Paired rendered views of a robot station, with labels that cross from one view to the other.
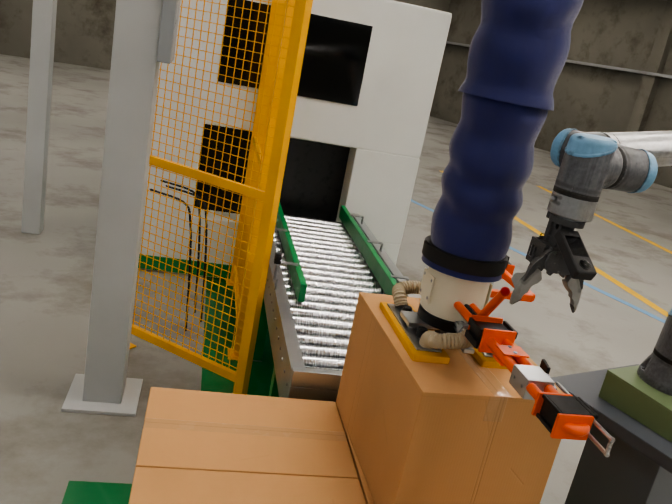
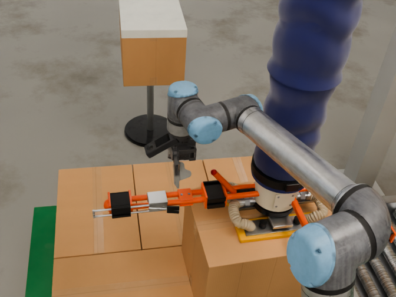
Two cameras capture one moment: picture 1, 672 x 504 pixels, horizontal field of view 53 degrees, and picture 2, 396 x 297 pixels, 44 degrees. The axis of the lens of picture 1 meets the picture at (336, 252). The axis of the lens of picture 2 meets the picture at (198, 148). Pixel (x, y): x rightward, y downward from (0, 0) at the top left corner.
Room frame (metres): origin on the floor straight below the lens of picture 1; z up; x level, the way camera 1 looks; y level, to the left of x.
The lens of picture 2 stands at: (1.40, -1.70, 2.38)
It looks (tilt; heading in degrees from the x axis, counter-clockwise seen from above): 40 degrees down; 89
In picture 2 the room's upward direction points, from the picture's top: 5 degrees clockwise
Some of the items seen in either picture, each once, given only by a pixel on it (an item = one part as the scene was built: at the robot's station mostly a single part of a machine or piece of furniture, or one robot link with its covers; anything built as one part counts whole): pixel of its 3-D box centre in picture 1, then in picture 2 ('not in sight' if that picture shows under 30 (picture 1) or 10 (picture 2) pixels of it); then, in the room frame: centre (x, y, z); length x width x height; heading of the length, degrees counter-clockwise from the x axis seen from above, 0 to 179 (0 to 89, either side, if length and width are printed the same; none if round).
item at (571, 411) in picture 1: (561, 415); (119, 203); (1.15, -0.48, 1.07); 0.08 x 0.07 x 0.05; 14
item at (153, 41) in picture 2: not in sight; (150, 36); (1.05, 1.30, 0.82); 0.60 x 0.40 x 0.40; 101
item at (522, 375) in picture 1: (531, 382); (157, 201); (1.28, -0.45, 1.07); 0.07 x 0.07 x 0.04; 14
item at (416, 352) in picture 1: (413, 325); not in sight; (1.71, -0.25, 0.97); 0.34 x 0.10 x 0.05; 14
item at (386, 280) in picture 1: (372, 249); not in sight; (3.64, -0.20, 0.60); 1.60 x 0.11 x 0.09; 13
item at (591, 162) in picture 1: (586, 166); (182, 102); (1.35, -0.46, 1.52); 0.10 x 0.09 x 0.12; 120
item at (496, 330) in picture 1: (490, 334); (213, 194); (1.49, -0.40, 1.07); 0.10 x 0.08 x 0.06; 104
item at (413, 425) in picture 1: (437, 402); (261, 247); (1.72, -0.37, 0.74); 0.60 x 0.40 x 0.40; 16
